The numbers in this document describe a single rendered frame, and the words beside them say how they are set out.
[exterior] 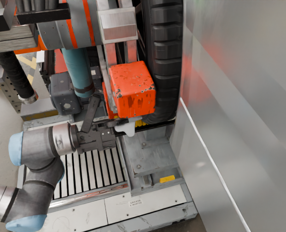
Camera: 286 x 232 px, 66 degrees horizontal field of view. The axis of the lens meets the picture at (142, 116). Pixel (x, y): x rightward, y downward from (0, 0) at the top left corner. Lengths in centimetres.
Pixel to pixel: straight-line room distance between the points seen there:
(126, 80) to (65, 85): 80
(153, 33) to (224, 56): 20
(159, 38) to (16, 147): 46
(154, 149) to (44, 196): 57
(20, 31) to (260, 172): 46
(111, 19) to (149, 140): 78
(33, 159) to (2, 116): 114
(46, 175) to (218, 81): 60
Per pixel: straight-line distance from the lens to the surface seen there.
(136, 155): 107
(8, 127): 170
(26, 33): 51
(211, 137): 29
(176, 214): 113
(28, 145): 66
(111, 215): 113
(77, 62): 86
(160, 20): 40
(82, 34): 64
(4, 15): 49
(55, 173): 75
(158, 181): 110
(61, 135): 64
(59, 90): 117
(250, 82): 21
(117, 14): 42
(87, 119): 64
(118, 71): 44
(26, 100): 62
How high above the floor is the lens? 115
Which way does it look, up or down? 50 degrees down
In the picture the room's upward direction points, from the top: straight up
